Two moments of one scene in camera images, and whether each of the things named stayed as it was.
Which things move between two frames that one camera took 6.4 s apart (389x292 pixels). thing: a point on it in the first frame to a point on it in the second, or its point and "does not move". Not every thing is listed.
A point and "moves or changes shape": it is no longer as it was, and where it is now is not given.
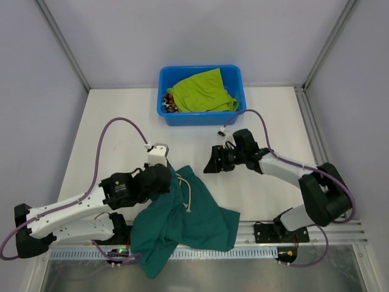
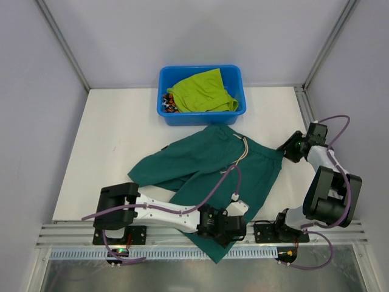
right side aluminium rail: [312, 128] does not move
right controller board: [287, 253] does not move
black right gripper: [221, 158] to [290, 146]
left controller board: [117, 253] does not move
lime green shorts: [202, 92] does not move
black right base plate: [267, 233] does not move
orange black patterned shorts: [168, 103] does not move
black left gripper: [164, 178] to [232, 228]
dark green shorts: [188, 215] moves or changes shape
